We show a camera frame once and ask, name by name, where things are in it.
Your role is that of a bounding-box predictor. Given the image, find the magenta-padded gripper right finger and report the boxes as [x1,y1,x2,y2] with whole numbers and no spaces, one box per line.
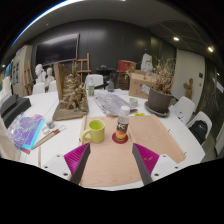
[132,143,183,186]

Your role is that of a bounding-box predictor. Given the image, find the small wooden easel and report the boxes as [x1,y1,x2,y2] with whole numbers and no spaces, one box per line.
[73,52,92,83]

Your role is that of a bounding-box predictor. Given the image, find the colourful book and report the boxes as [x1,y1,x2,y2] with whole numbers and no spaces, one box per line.
[7,113,46,155]

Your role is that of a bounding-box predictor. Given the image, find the brown sculpture on wooden base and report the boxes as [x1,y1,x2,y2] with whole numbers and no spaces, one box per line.
[52,61,90,122]

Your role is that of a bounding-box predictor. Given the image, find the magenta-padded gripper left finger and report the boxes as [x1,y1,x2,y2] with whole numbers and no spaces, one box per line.
[42,142,92,185]

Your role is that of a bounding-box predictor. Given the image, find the green spray bottle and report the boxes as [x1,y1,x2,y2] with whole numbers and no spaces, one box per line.
[87,77,96,97]

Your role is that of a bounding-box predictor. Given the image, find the brown cardboard box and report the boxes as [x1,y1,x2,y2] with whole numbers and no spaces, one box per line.
[128,69,158,100]

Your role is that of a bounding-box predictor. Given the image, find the ceiling spot lights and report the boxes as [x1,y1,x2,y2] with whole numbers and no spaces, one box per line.
[172,35,215,53]

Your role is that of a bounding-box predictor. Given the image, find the small glass jar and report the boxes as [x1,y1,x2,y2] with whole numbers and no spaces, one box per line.
[128,97,139,108]

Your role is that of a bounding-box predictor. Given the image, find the yellow-green mug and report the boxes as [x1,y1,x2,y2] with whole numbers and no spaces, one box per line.
[80,119,106,145]

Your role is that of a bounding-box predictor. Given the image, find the wooden figure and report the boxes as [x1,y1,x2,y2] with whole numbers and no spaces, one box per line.
[183,77,194,100]

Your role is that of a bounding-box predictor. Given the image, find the dried plant in grey pot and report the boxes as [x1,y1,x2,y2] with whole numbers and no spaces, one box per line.
[147,57,177,114]

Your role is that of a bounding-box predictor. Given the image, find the tall wooden easel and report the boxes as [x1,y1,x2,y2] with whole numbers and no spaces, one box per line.
[23,59,35,96]

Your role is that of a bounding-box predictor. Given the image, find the clear bottle with black label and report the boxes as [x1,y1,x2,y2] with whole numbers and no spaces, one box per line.
[114,105,131,142]

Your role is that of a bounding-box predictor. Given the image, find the grey plant saucer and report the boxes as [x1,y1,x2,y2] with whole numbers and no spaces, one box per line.
[143,100,172,118]

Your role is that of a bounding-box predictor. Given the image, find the black wall screen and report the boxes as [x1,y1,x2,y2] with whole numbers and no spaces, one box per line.
[34,32,81,66]

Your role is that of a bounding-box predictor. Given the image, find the flat round red coaster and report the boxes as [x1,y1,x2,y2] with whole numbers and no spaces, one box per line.
[111,132,129,145]

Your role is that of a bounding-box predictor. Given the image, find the light wooden board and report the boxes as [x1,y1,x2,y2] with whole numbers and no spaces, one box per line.
[78,114,143,188]
[128,114,187,164]

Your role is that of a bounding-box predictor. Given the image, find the white wrapped figure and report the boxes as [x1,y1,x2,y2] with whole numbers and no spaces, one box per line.
[140,53,154,73]

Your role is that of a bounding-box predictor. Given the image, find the white plaster bust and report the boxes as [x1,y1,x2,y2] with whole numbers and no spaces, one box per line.
[44,66,56,84]
[34,63,46,84]

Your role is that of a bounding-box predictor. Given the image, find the small paint jar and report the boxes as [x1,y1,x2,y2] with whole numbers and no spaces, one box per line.
[45,118,56,130]

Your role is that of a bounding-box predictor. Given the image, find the red box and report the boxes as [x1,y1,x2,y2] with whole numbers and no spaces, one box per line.
[117,59,137,73]

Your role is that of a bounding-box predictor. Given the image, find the paint brush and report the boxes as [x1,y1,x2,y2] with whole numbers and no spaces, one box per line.
[31,124,67,150]

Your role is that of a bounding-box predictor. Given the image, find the black case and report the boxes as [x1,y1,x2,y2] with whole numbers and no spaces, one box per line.
[0,93,19,116]
[1,97,33,129]

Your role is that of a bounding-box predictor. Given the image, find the black backpack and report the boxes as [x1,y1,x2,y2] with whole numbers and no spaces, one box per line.
[188,119,208,144]

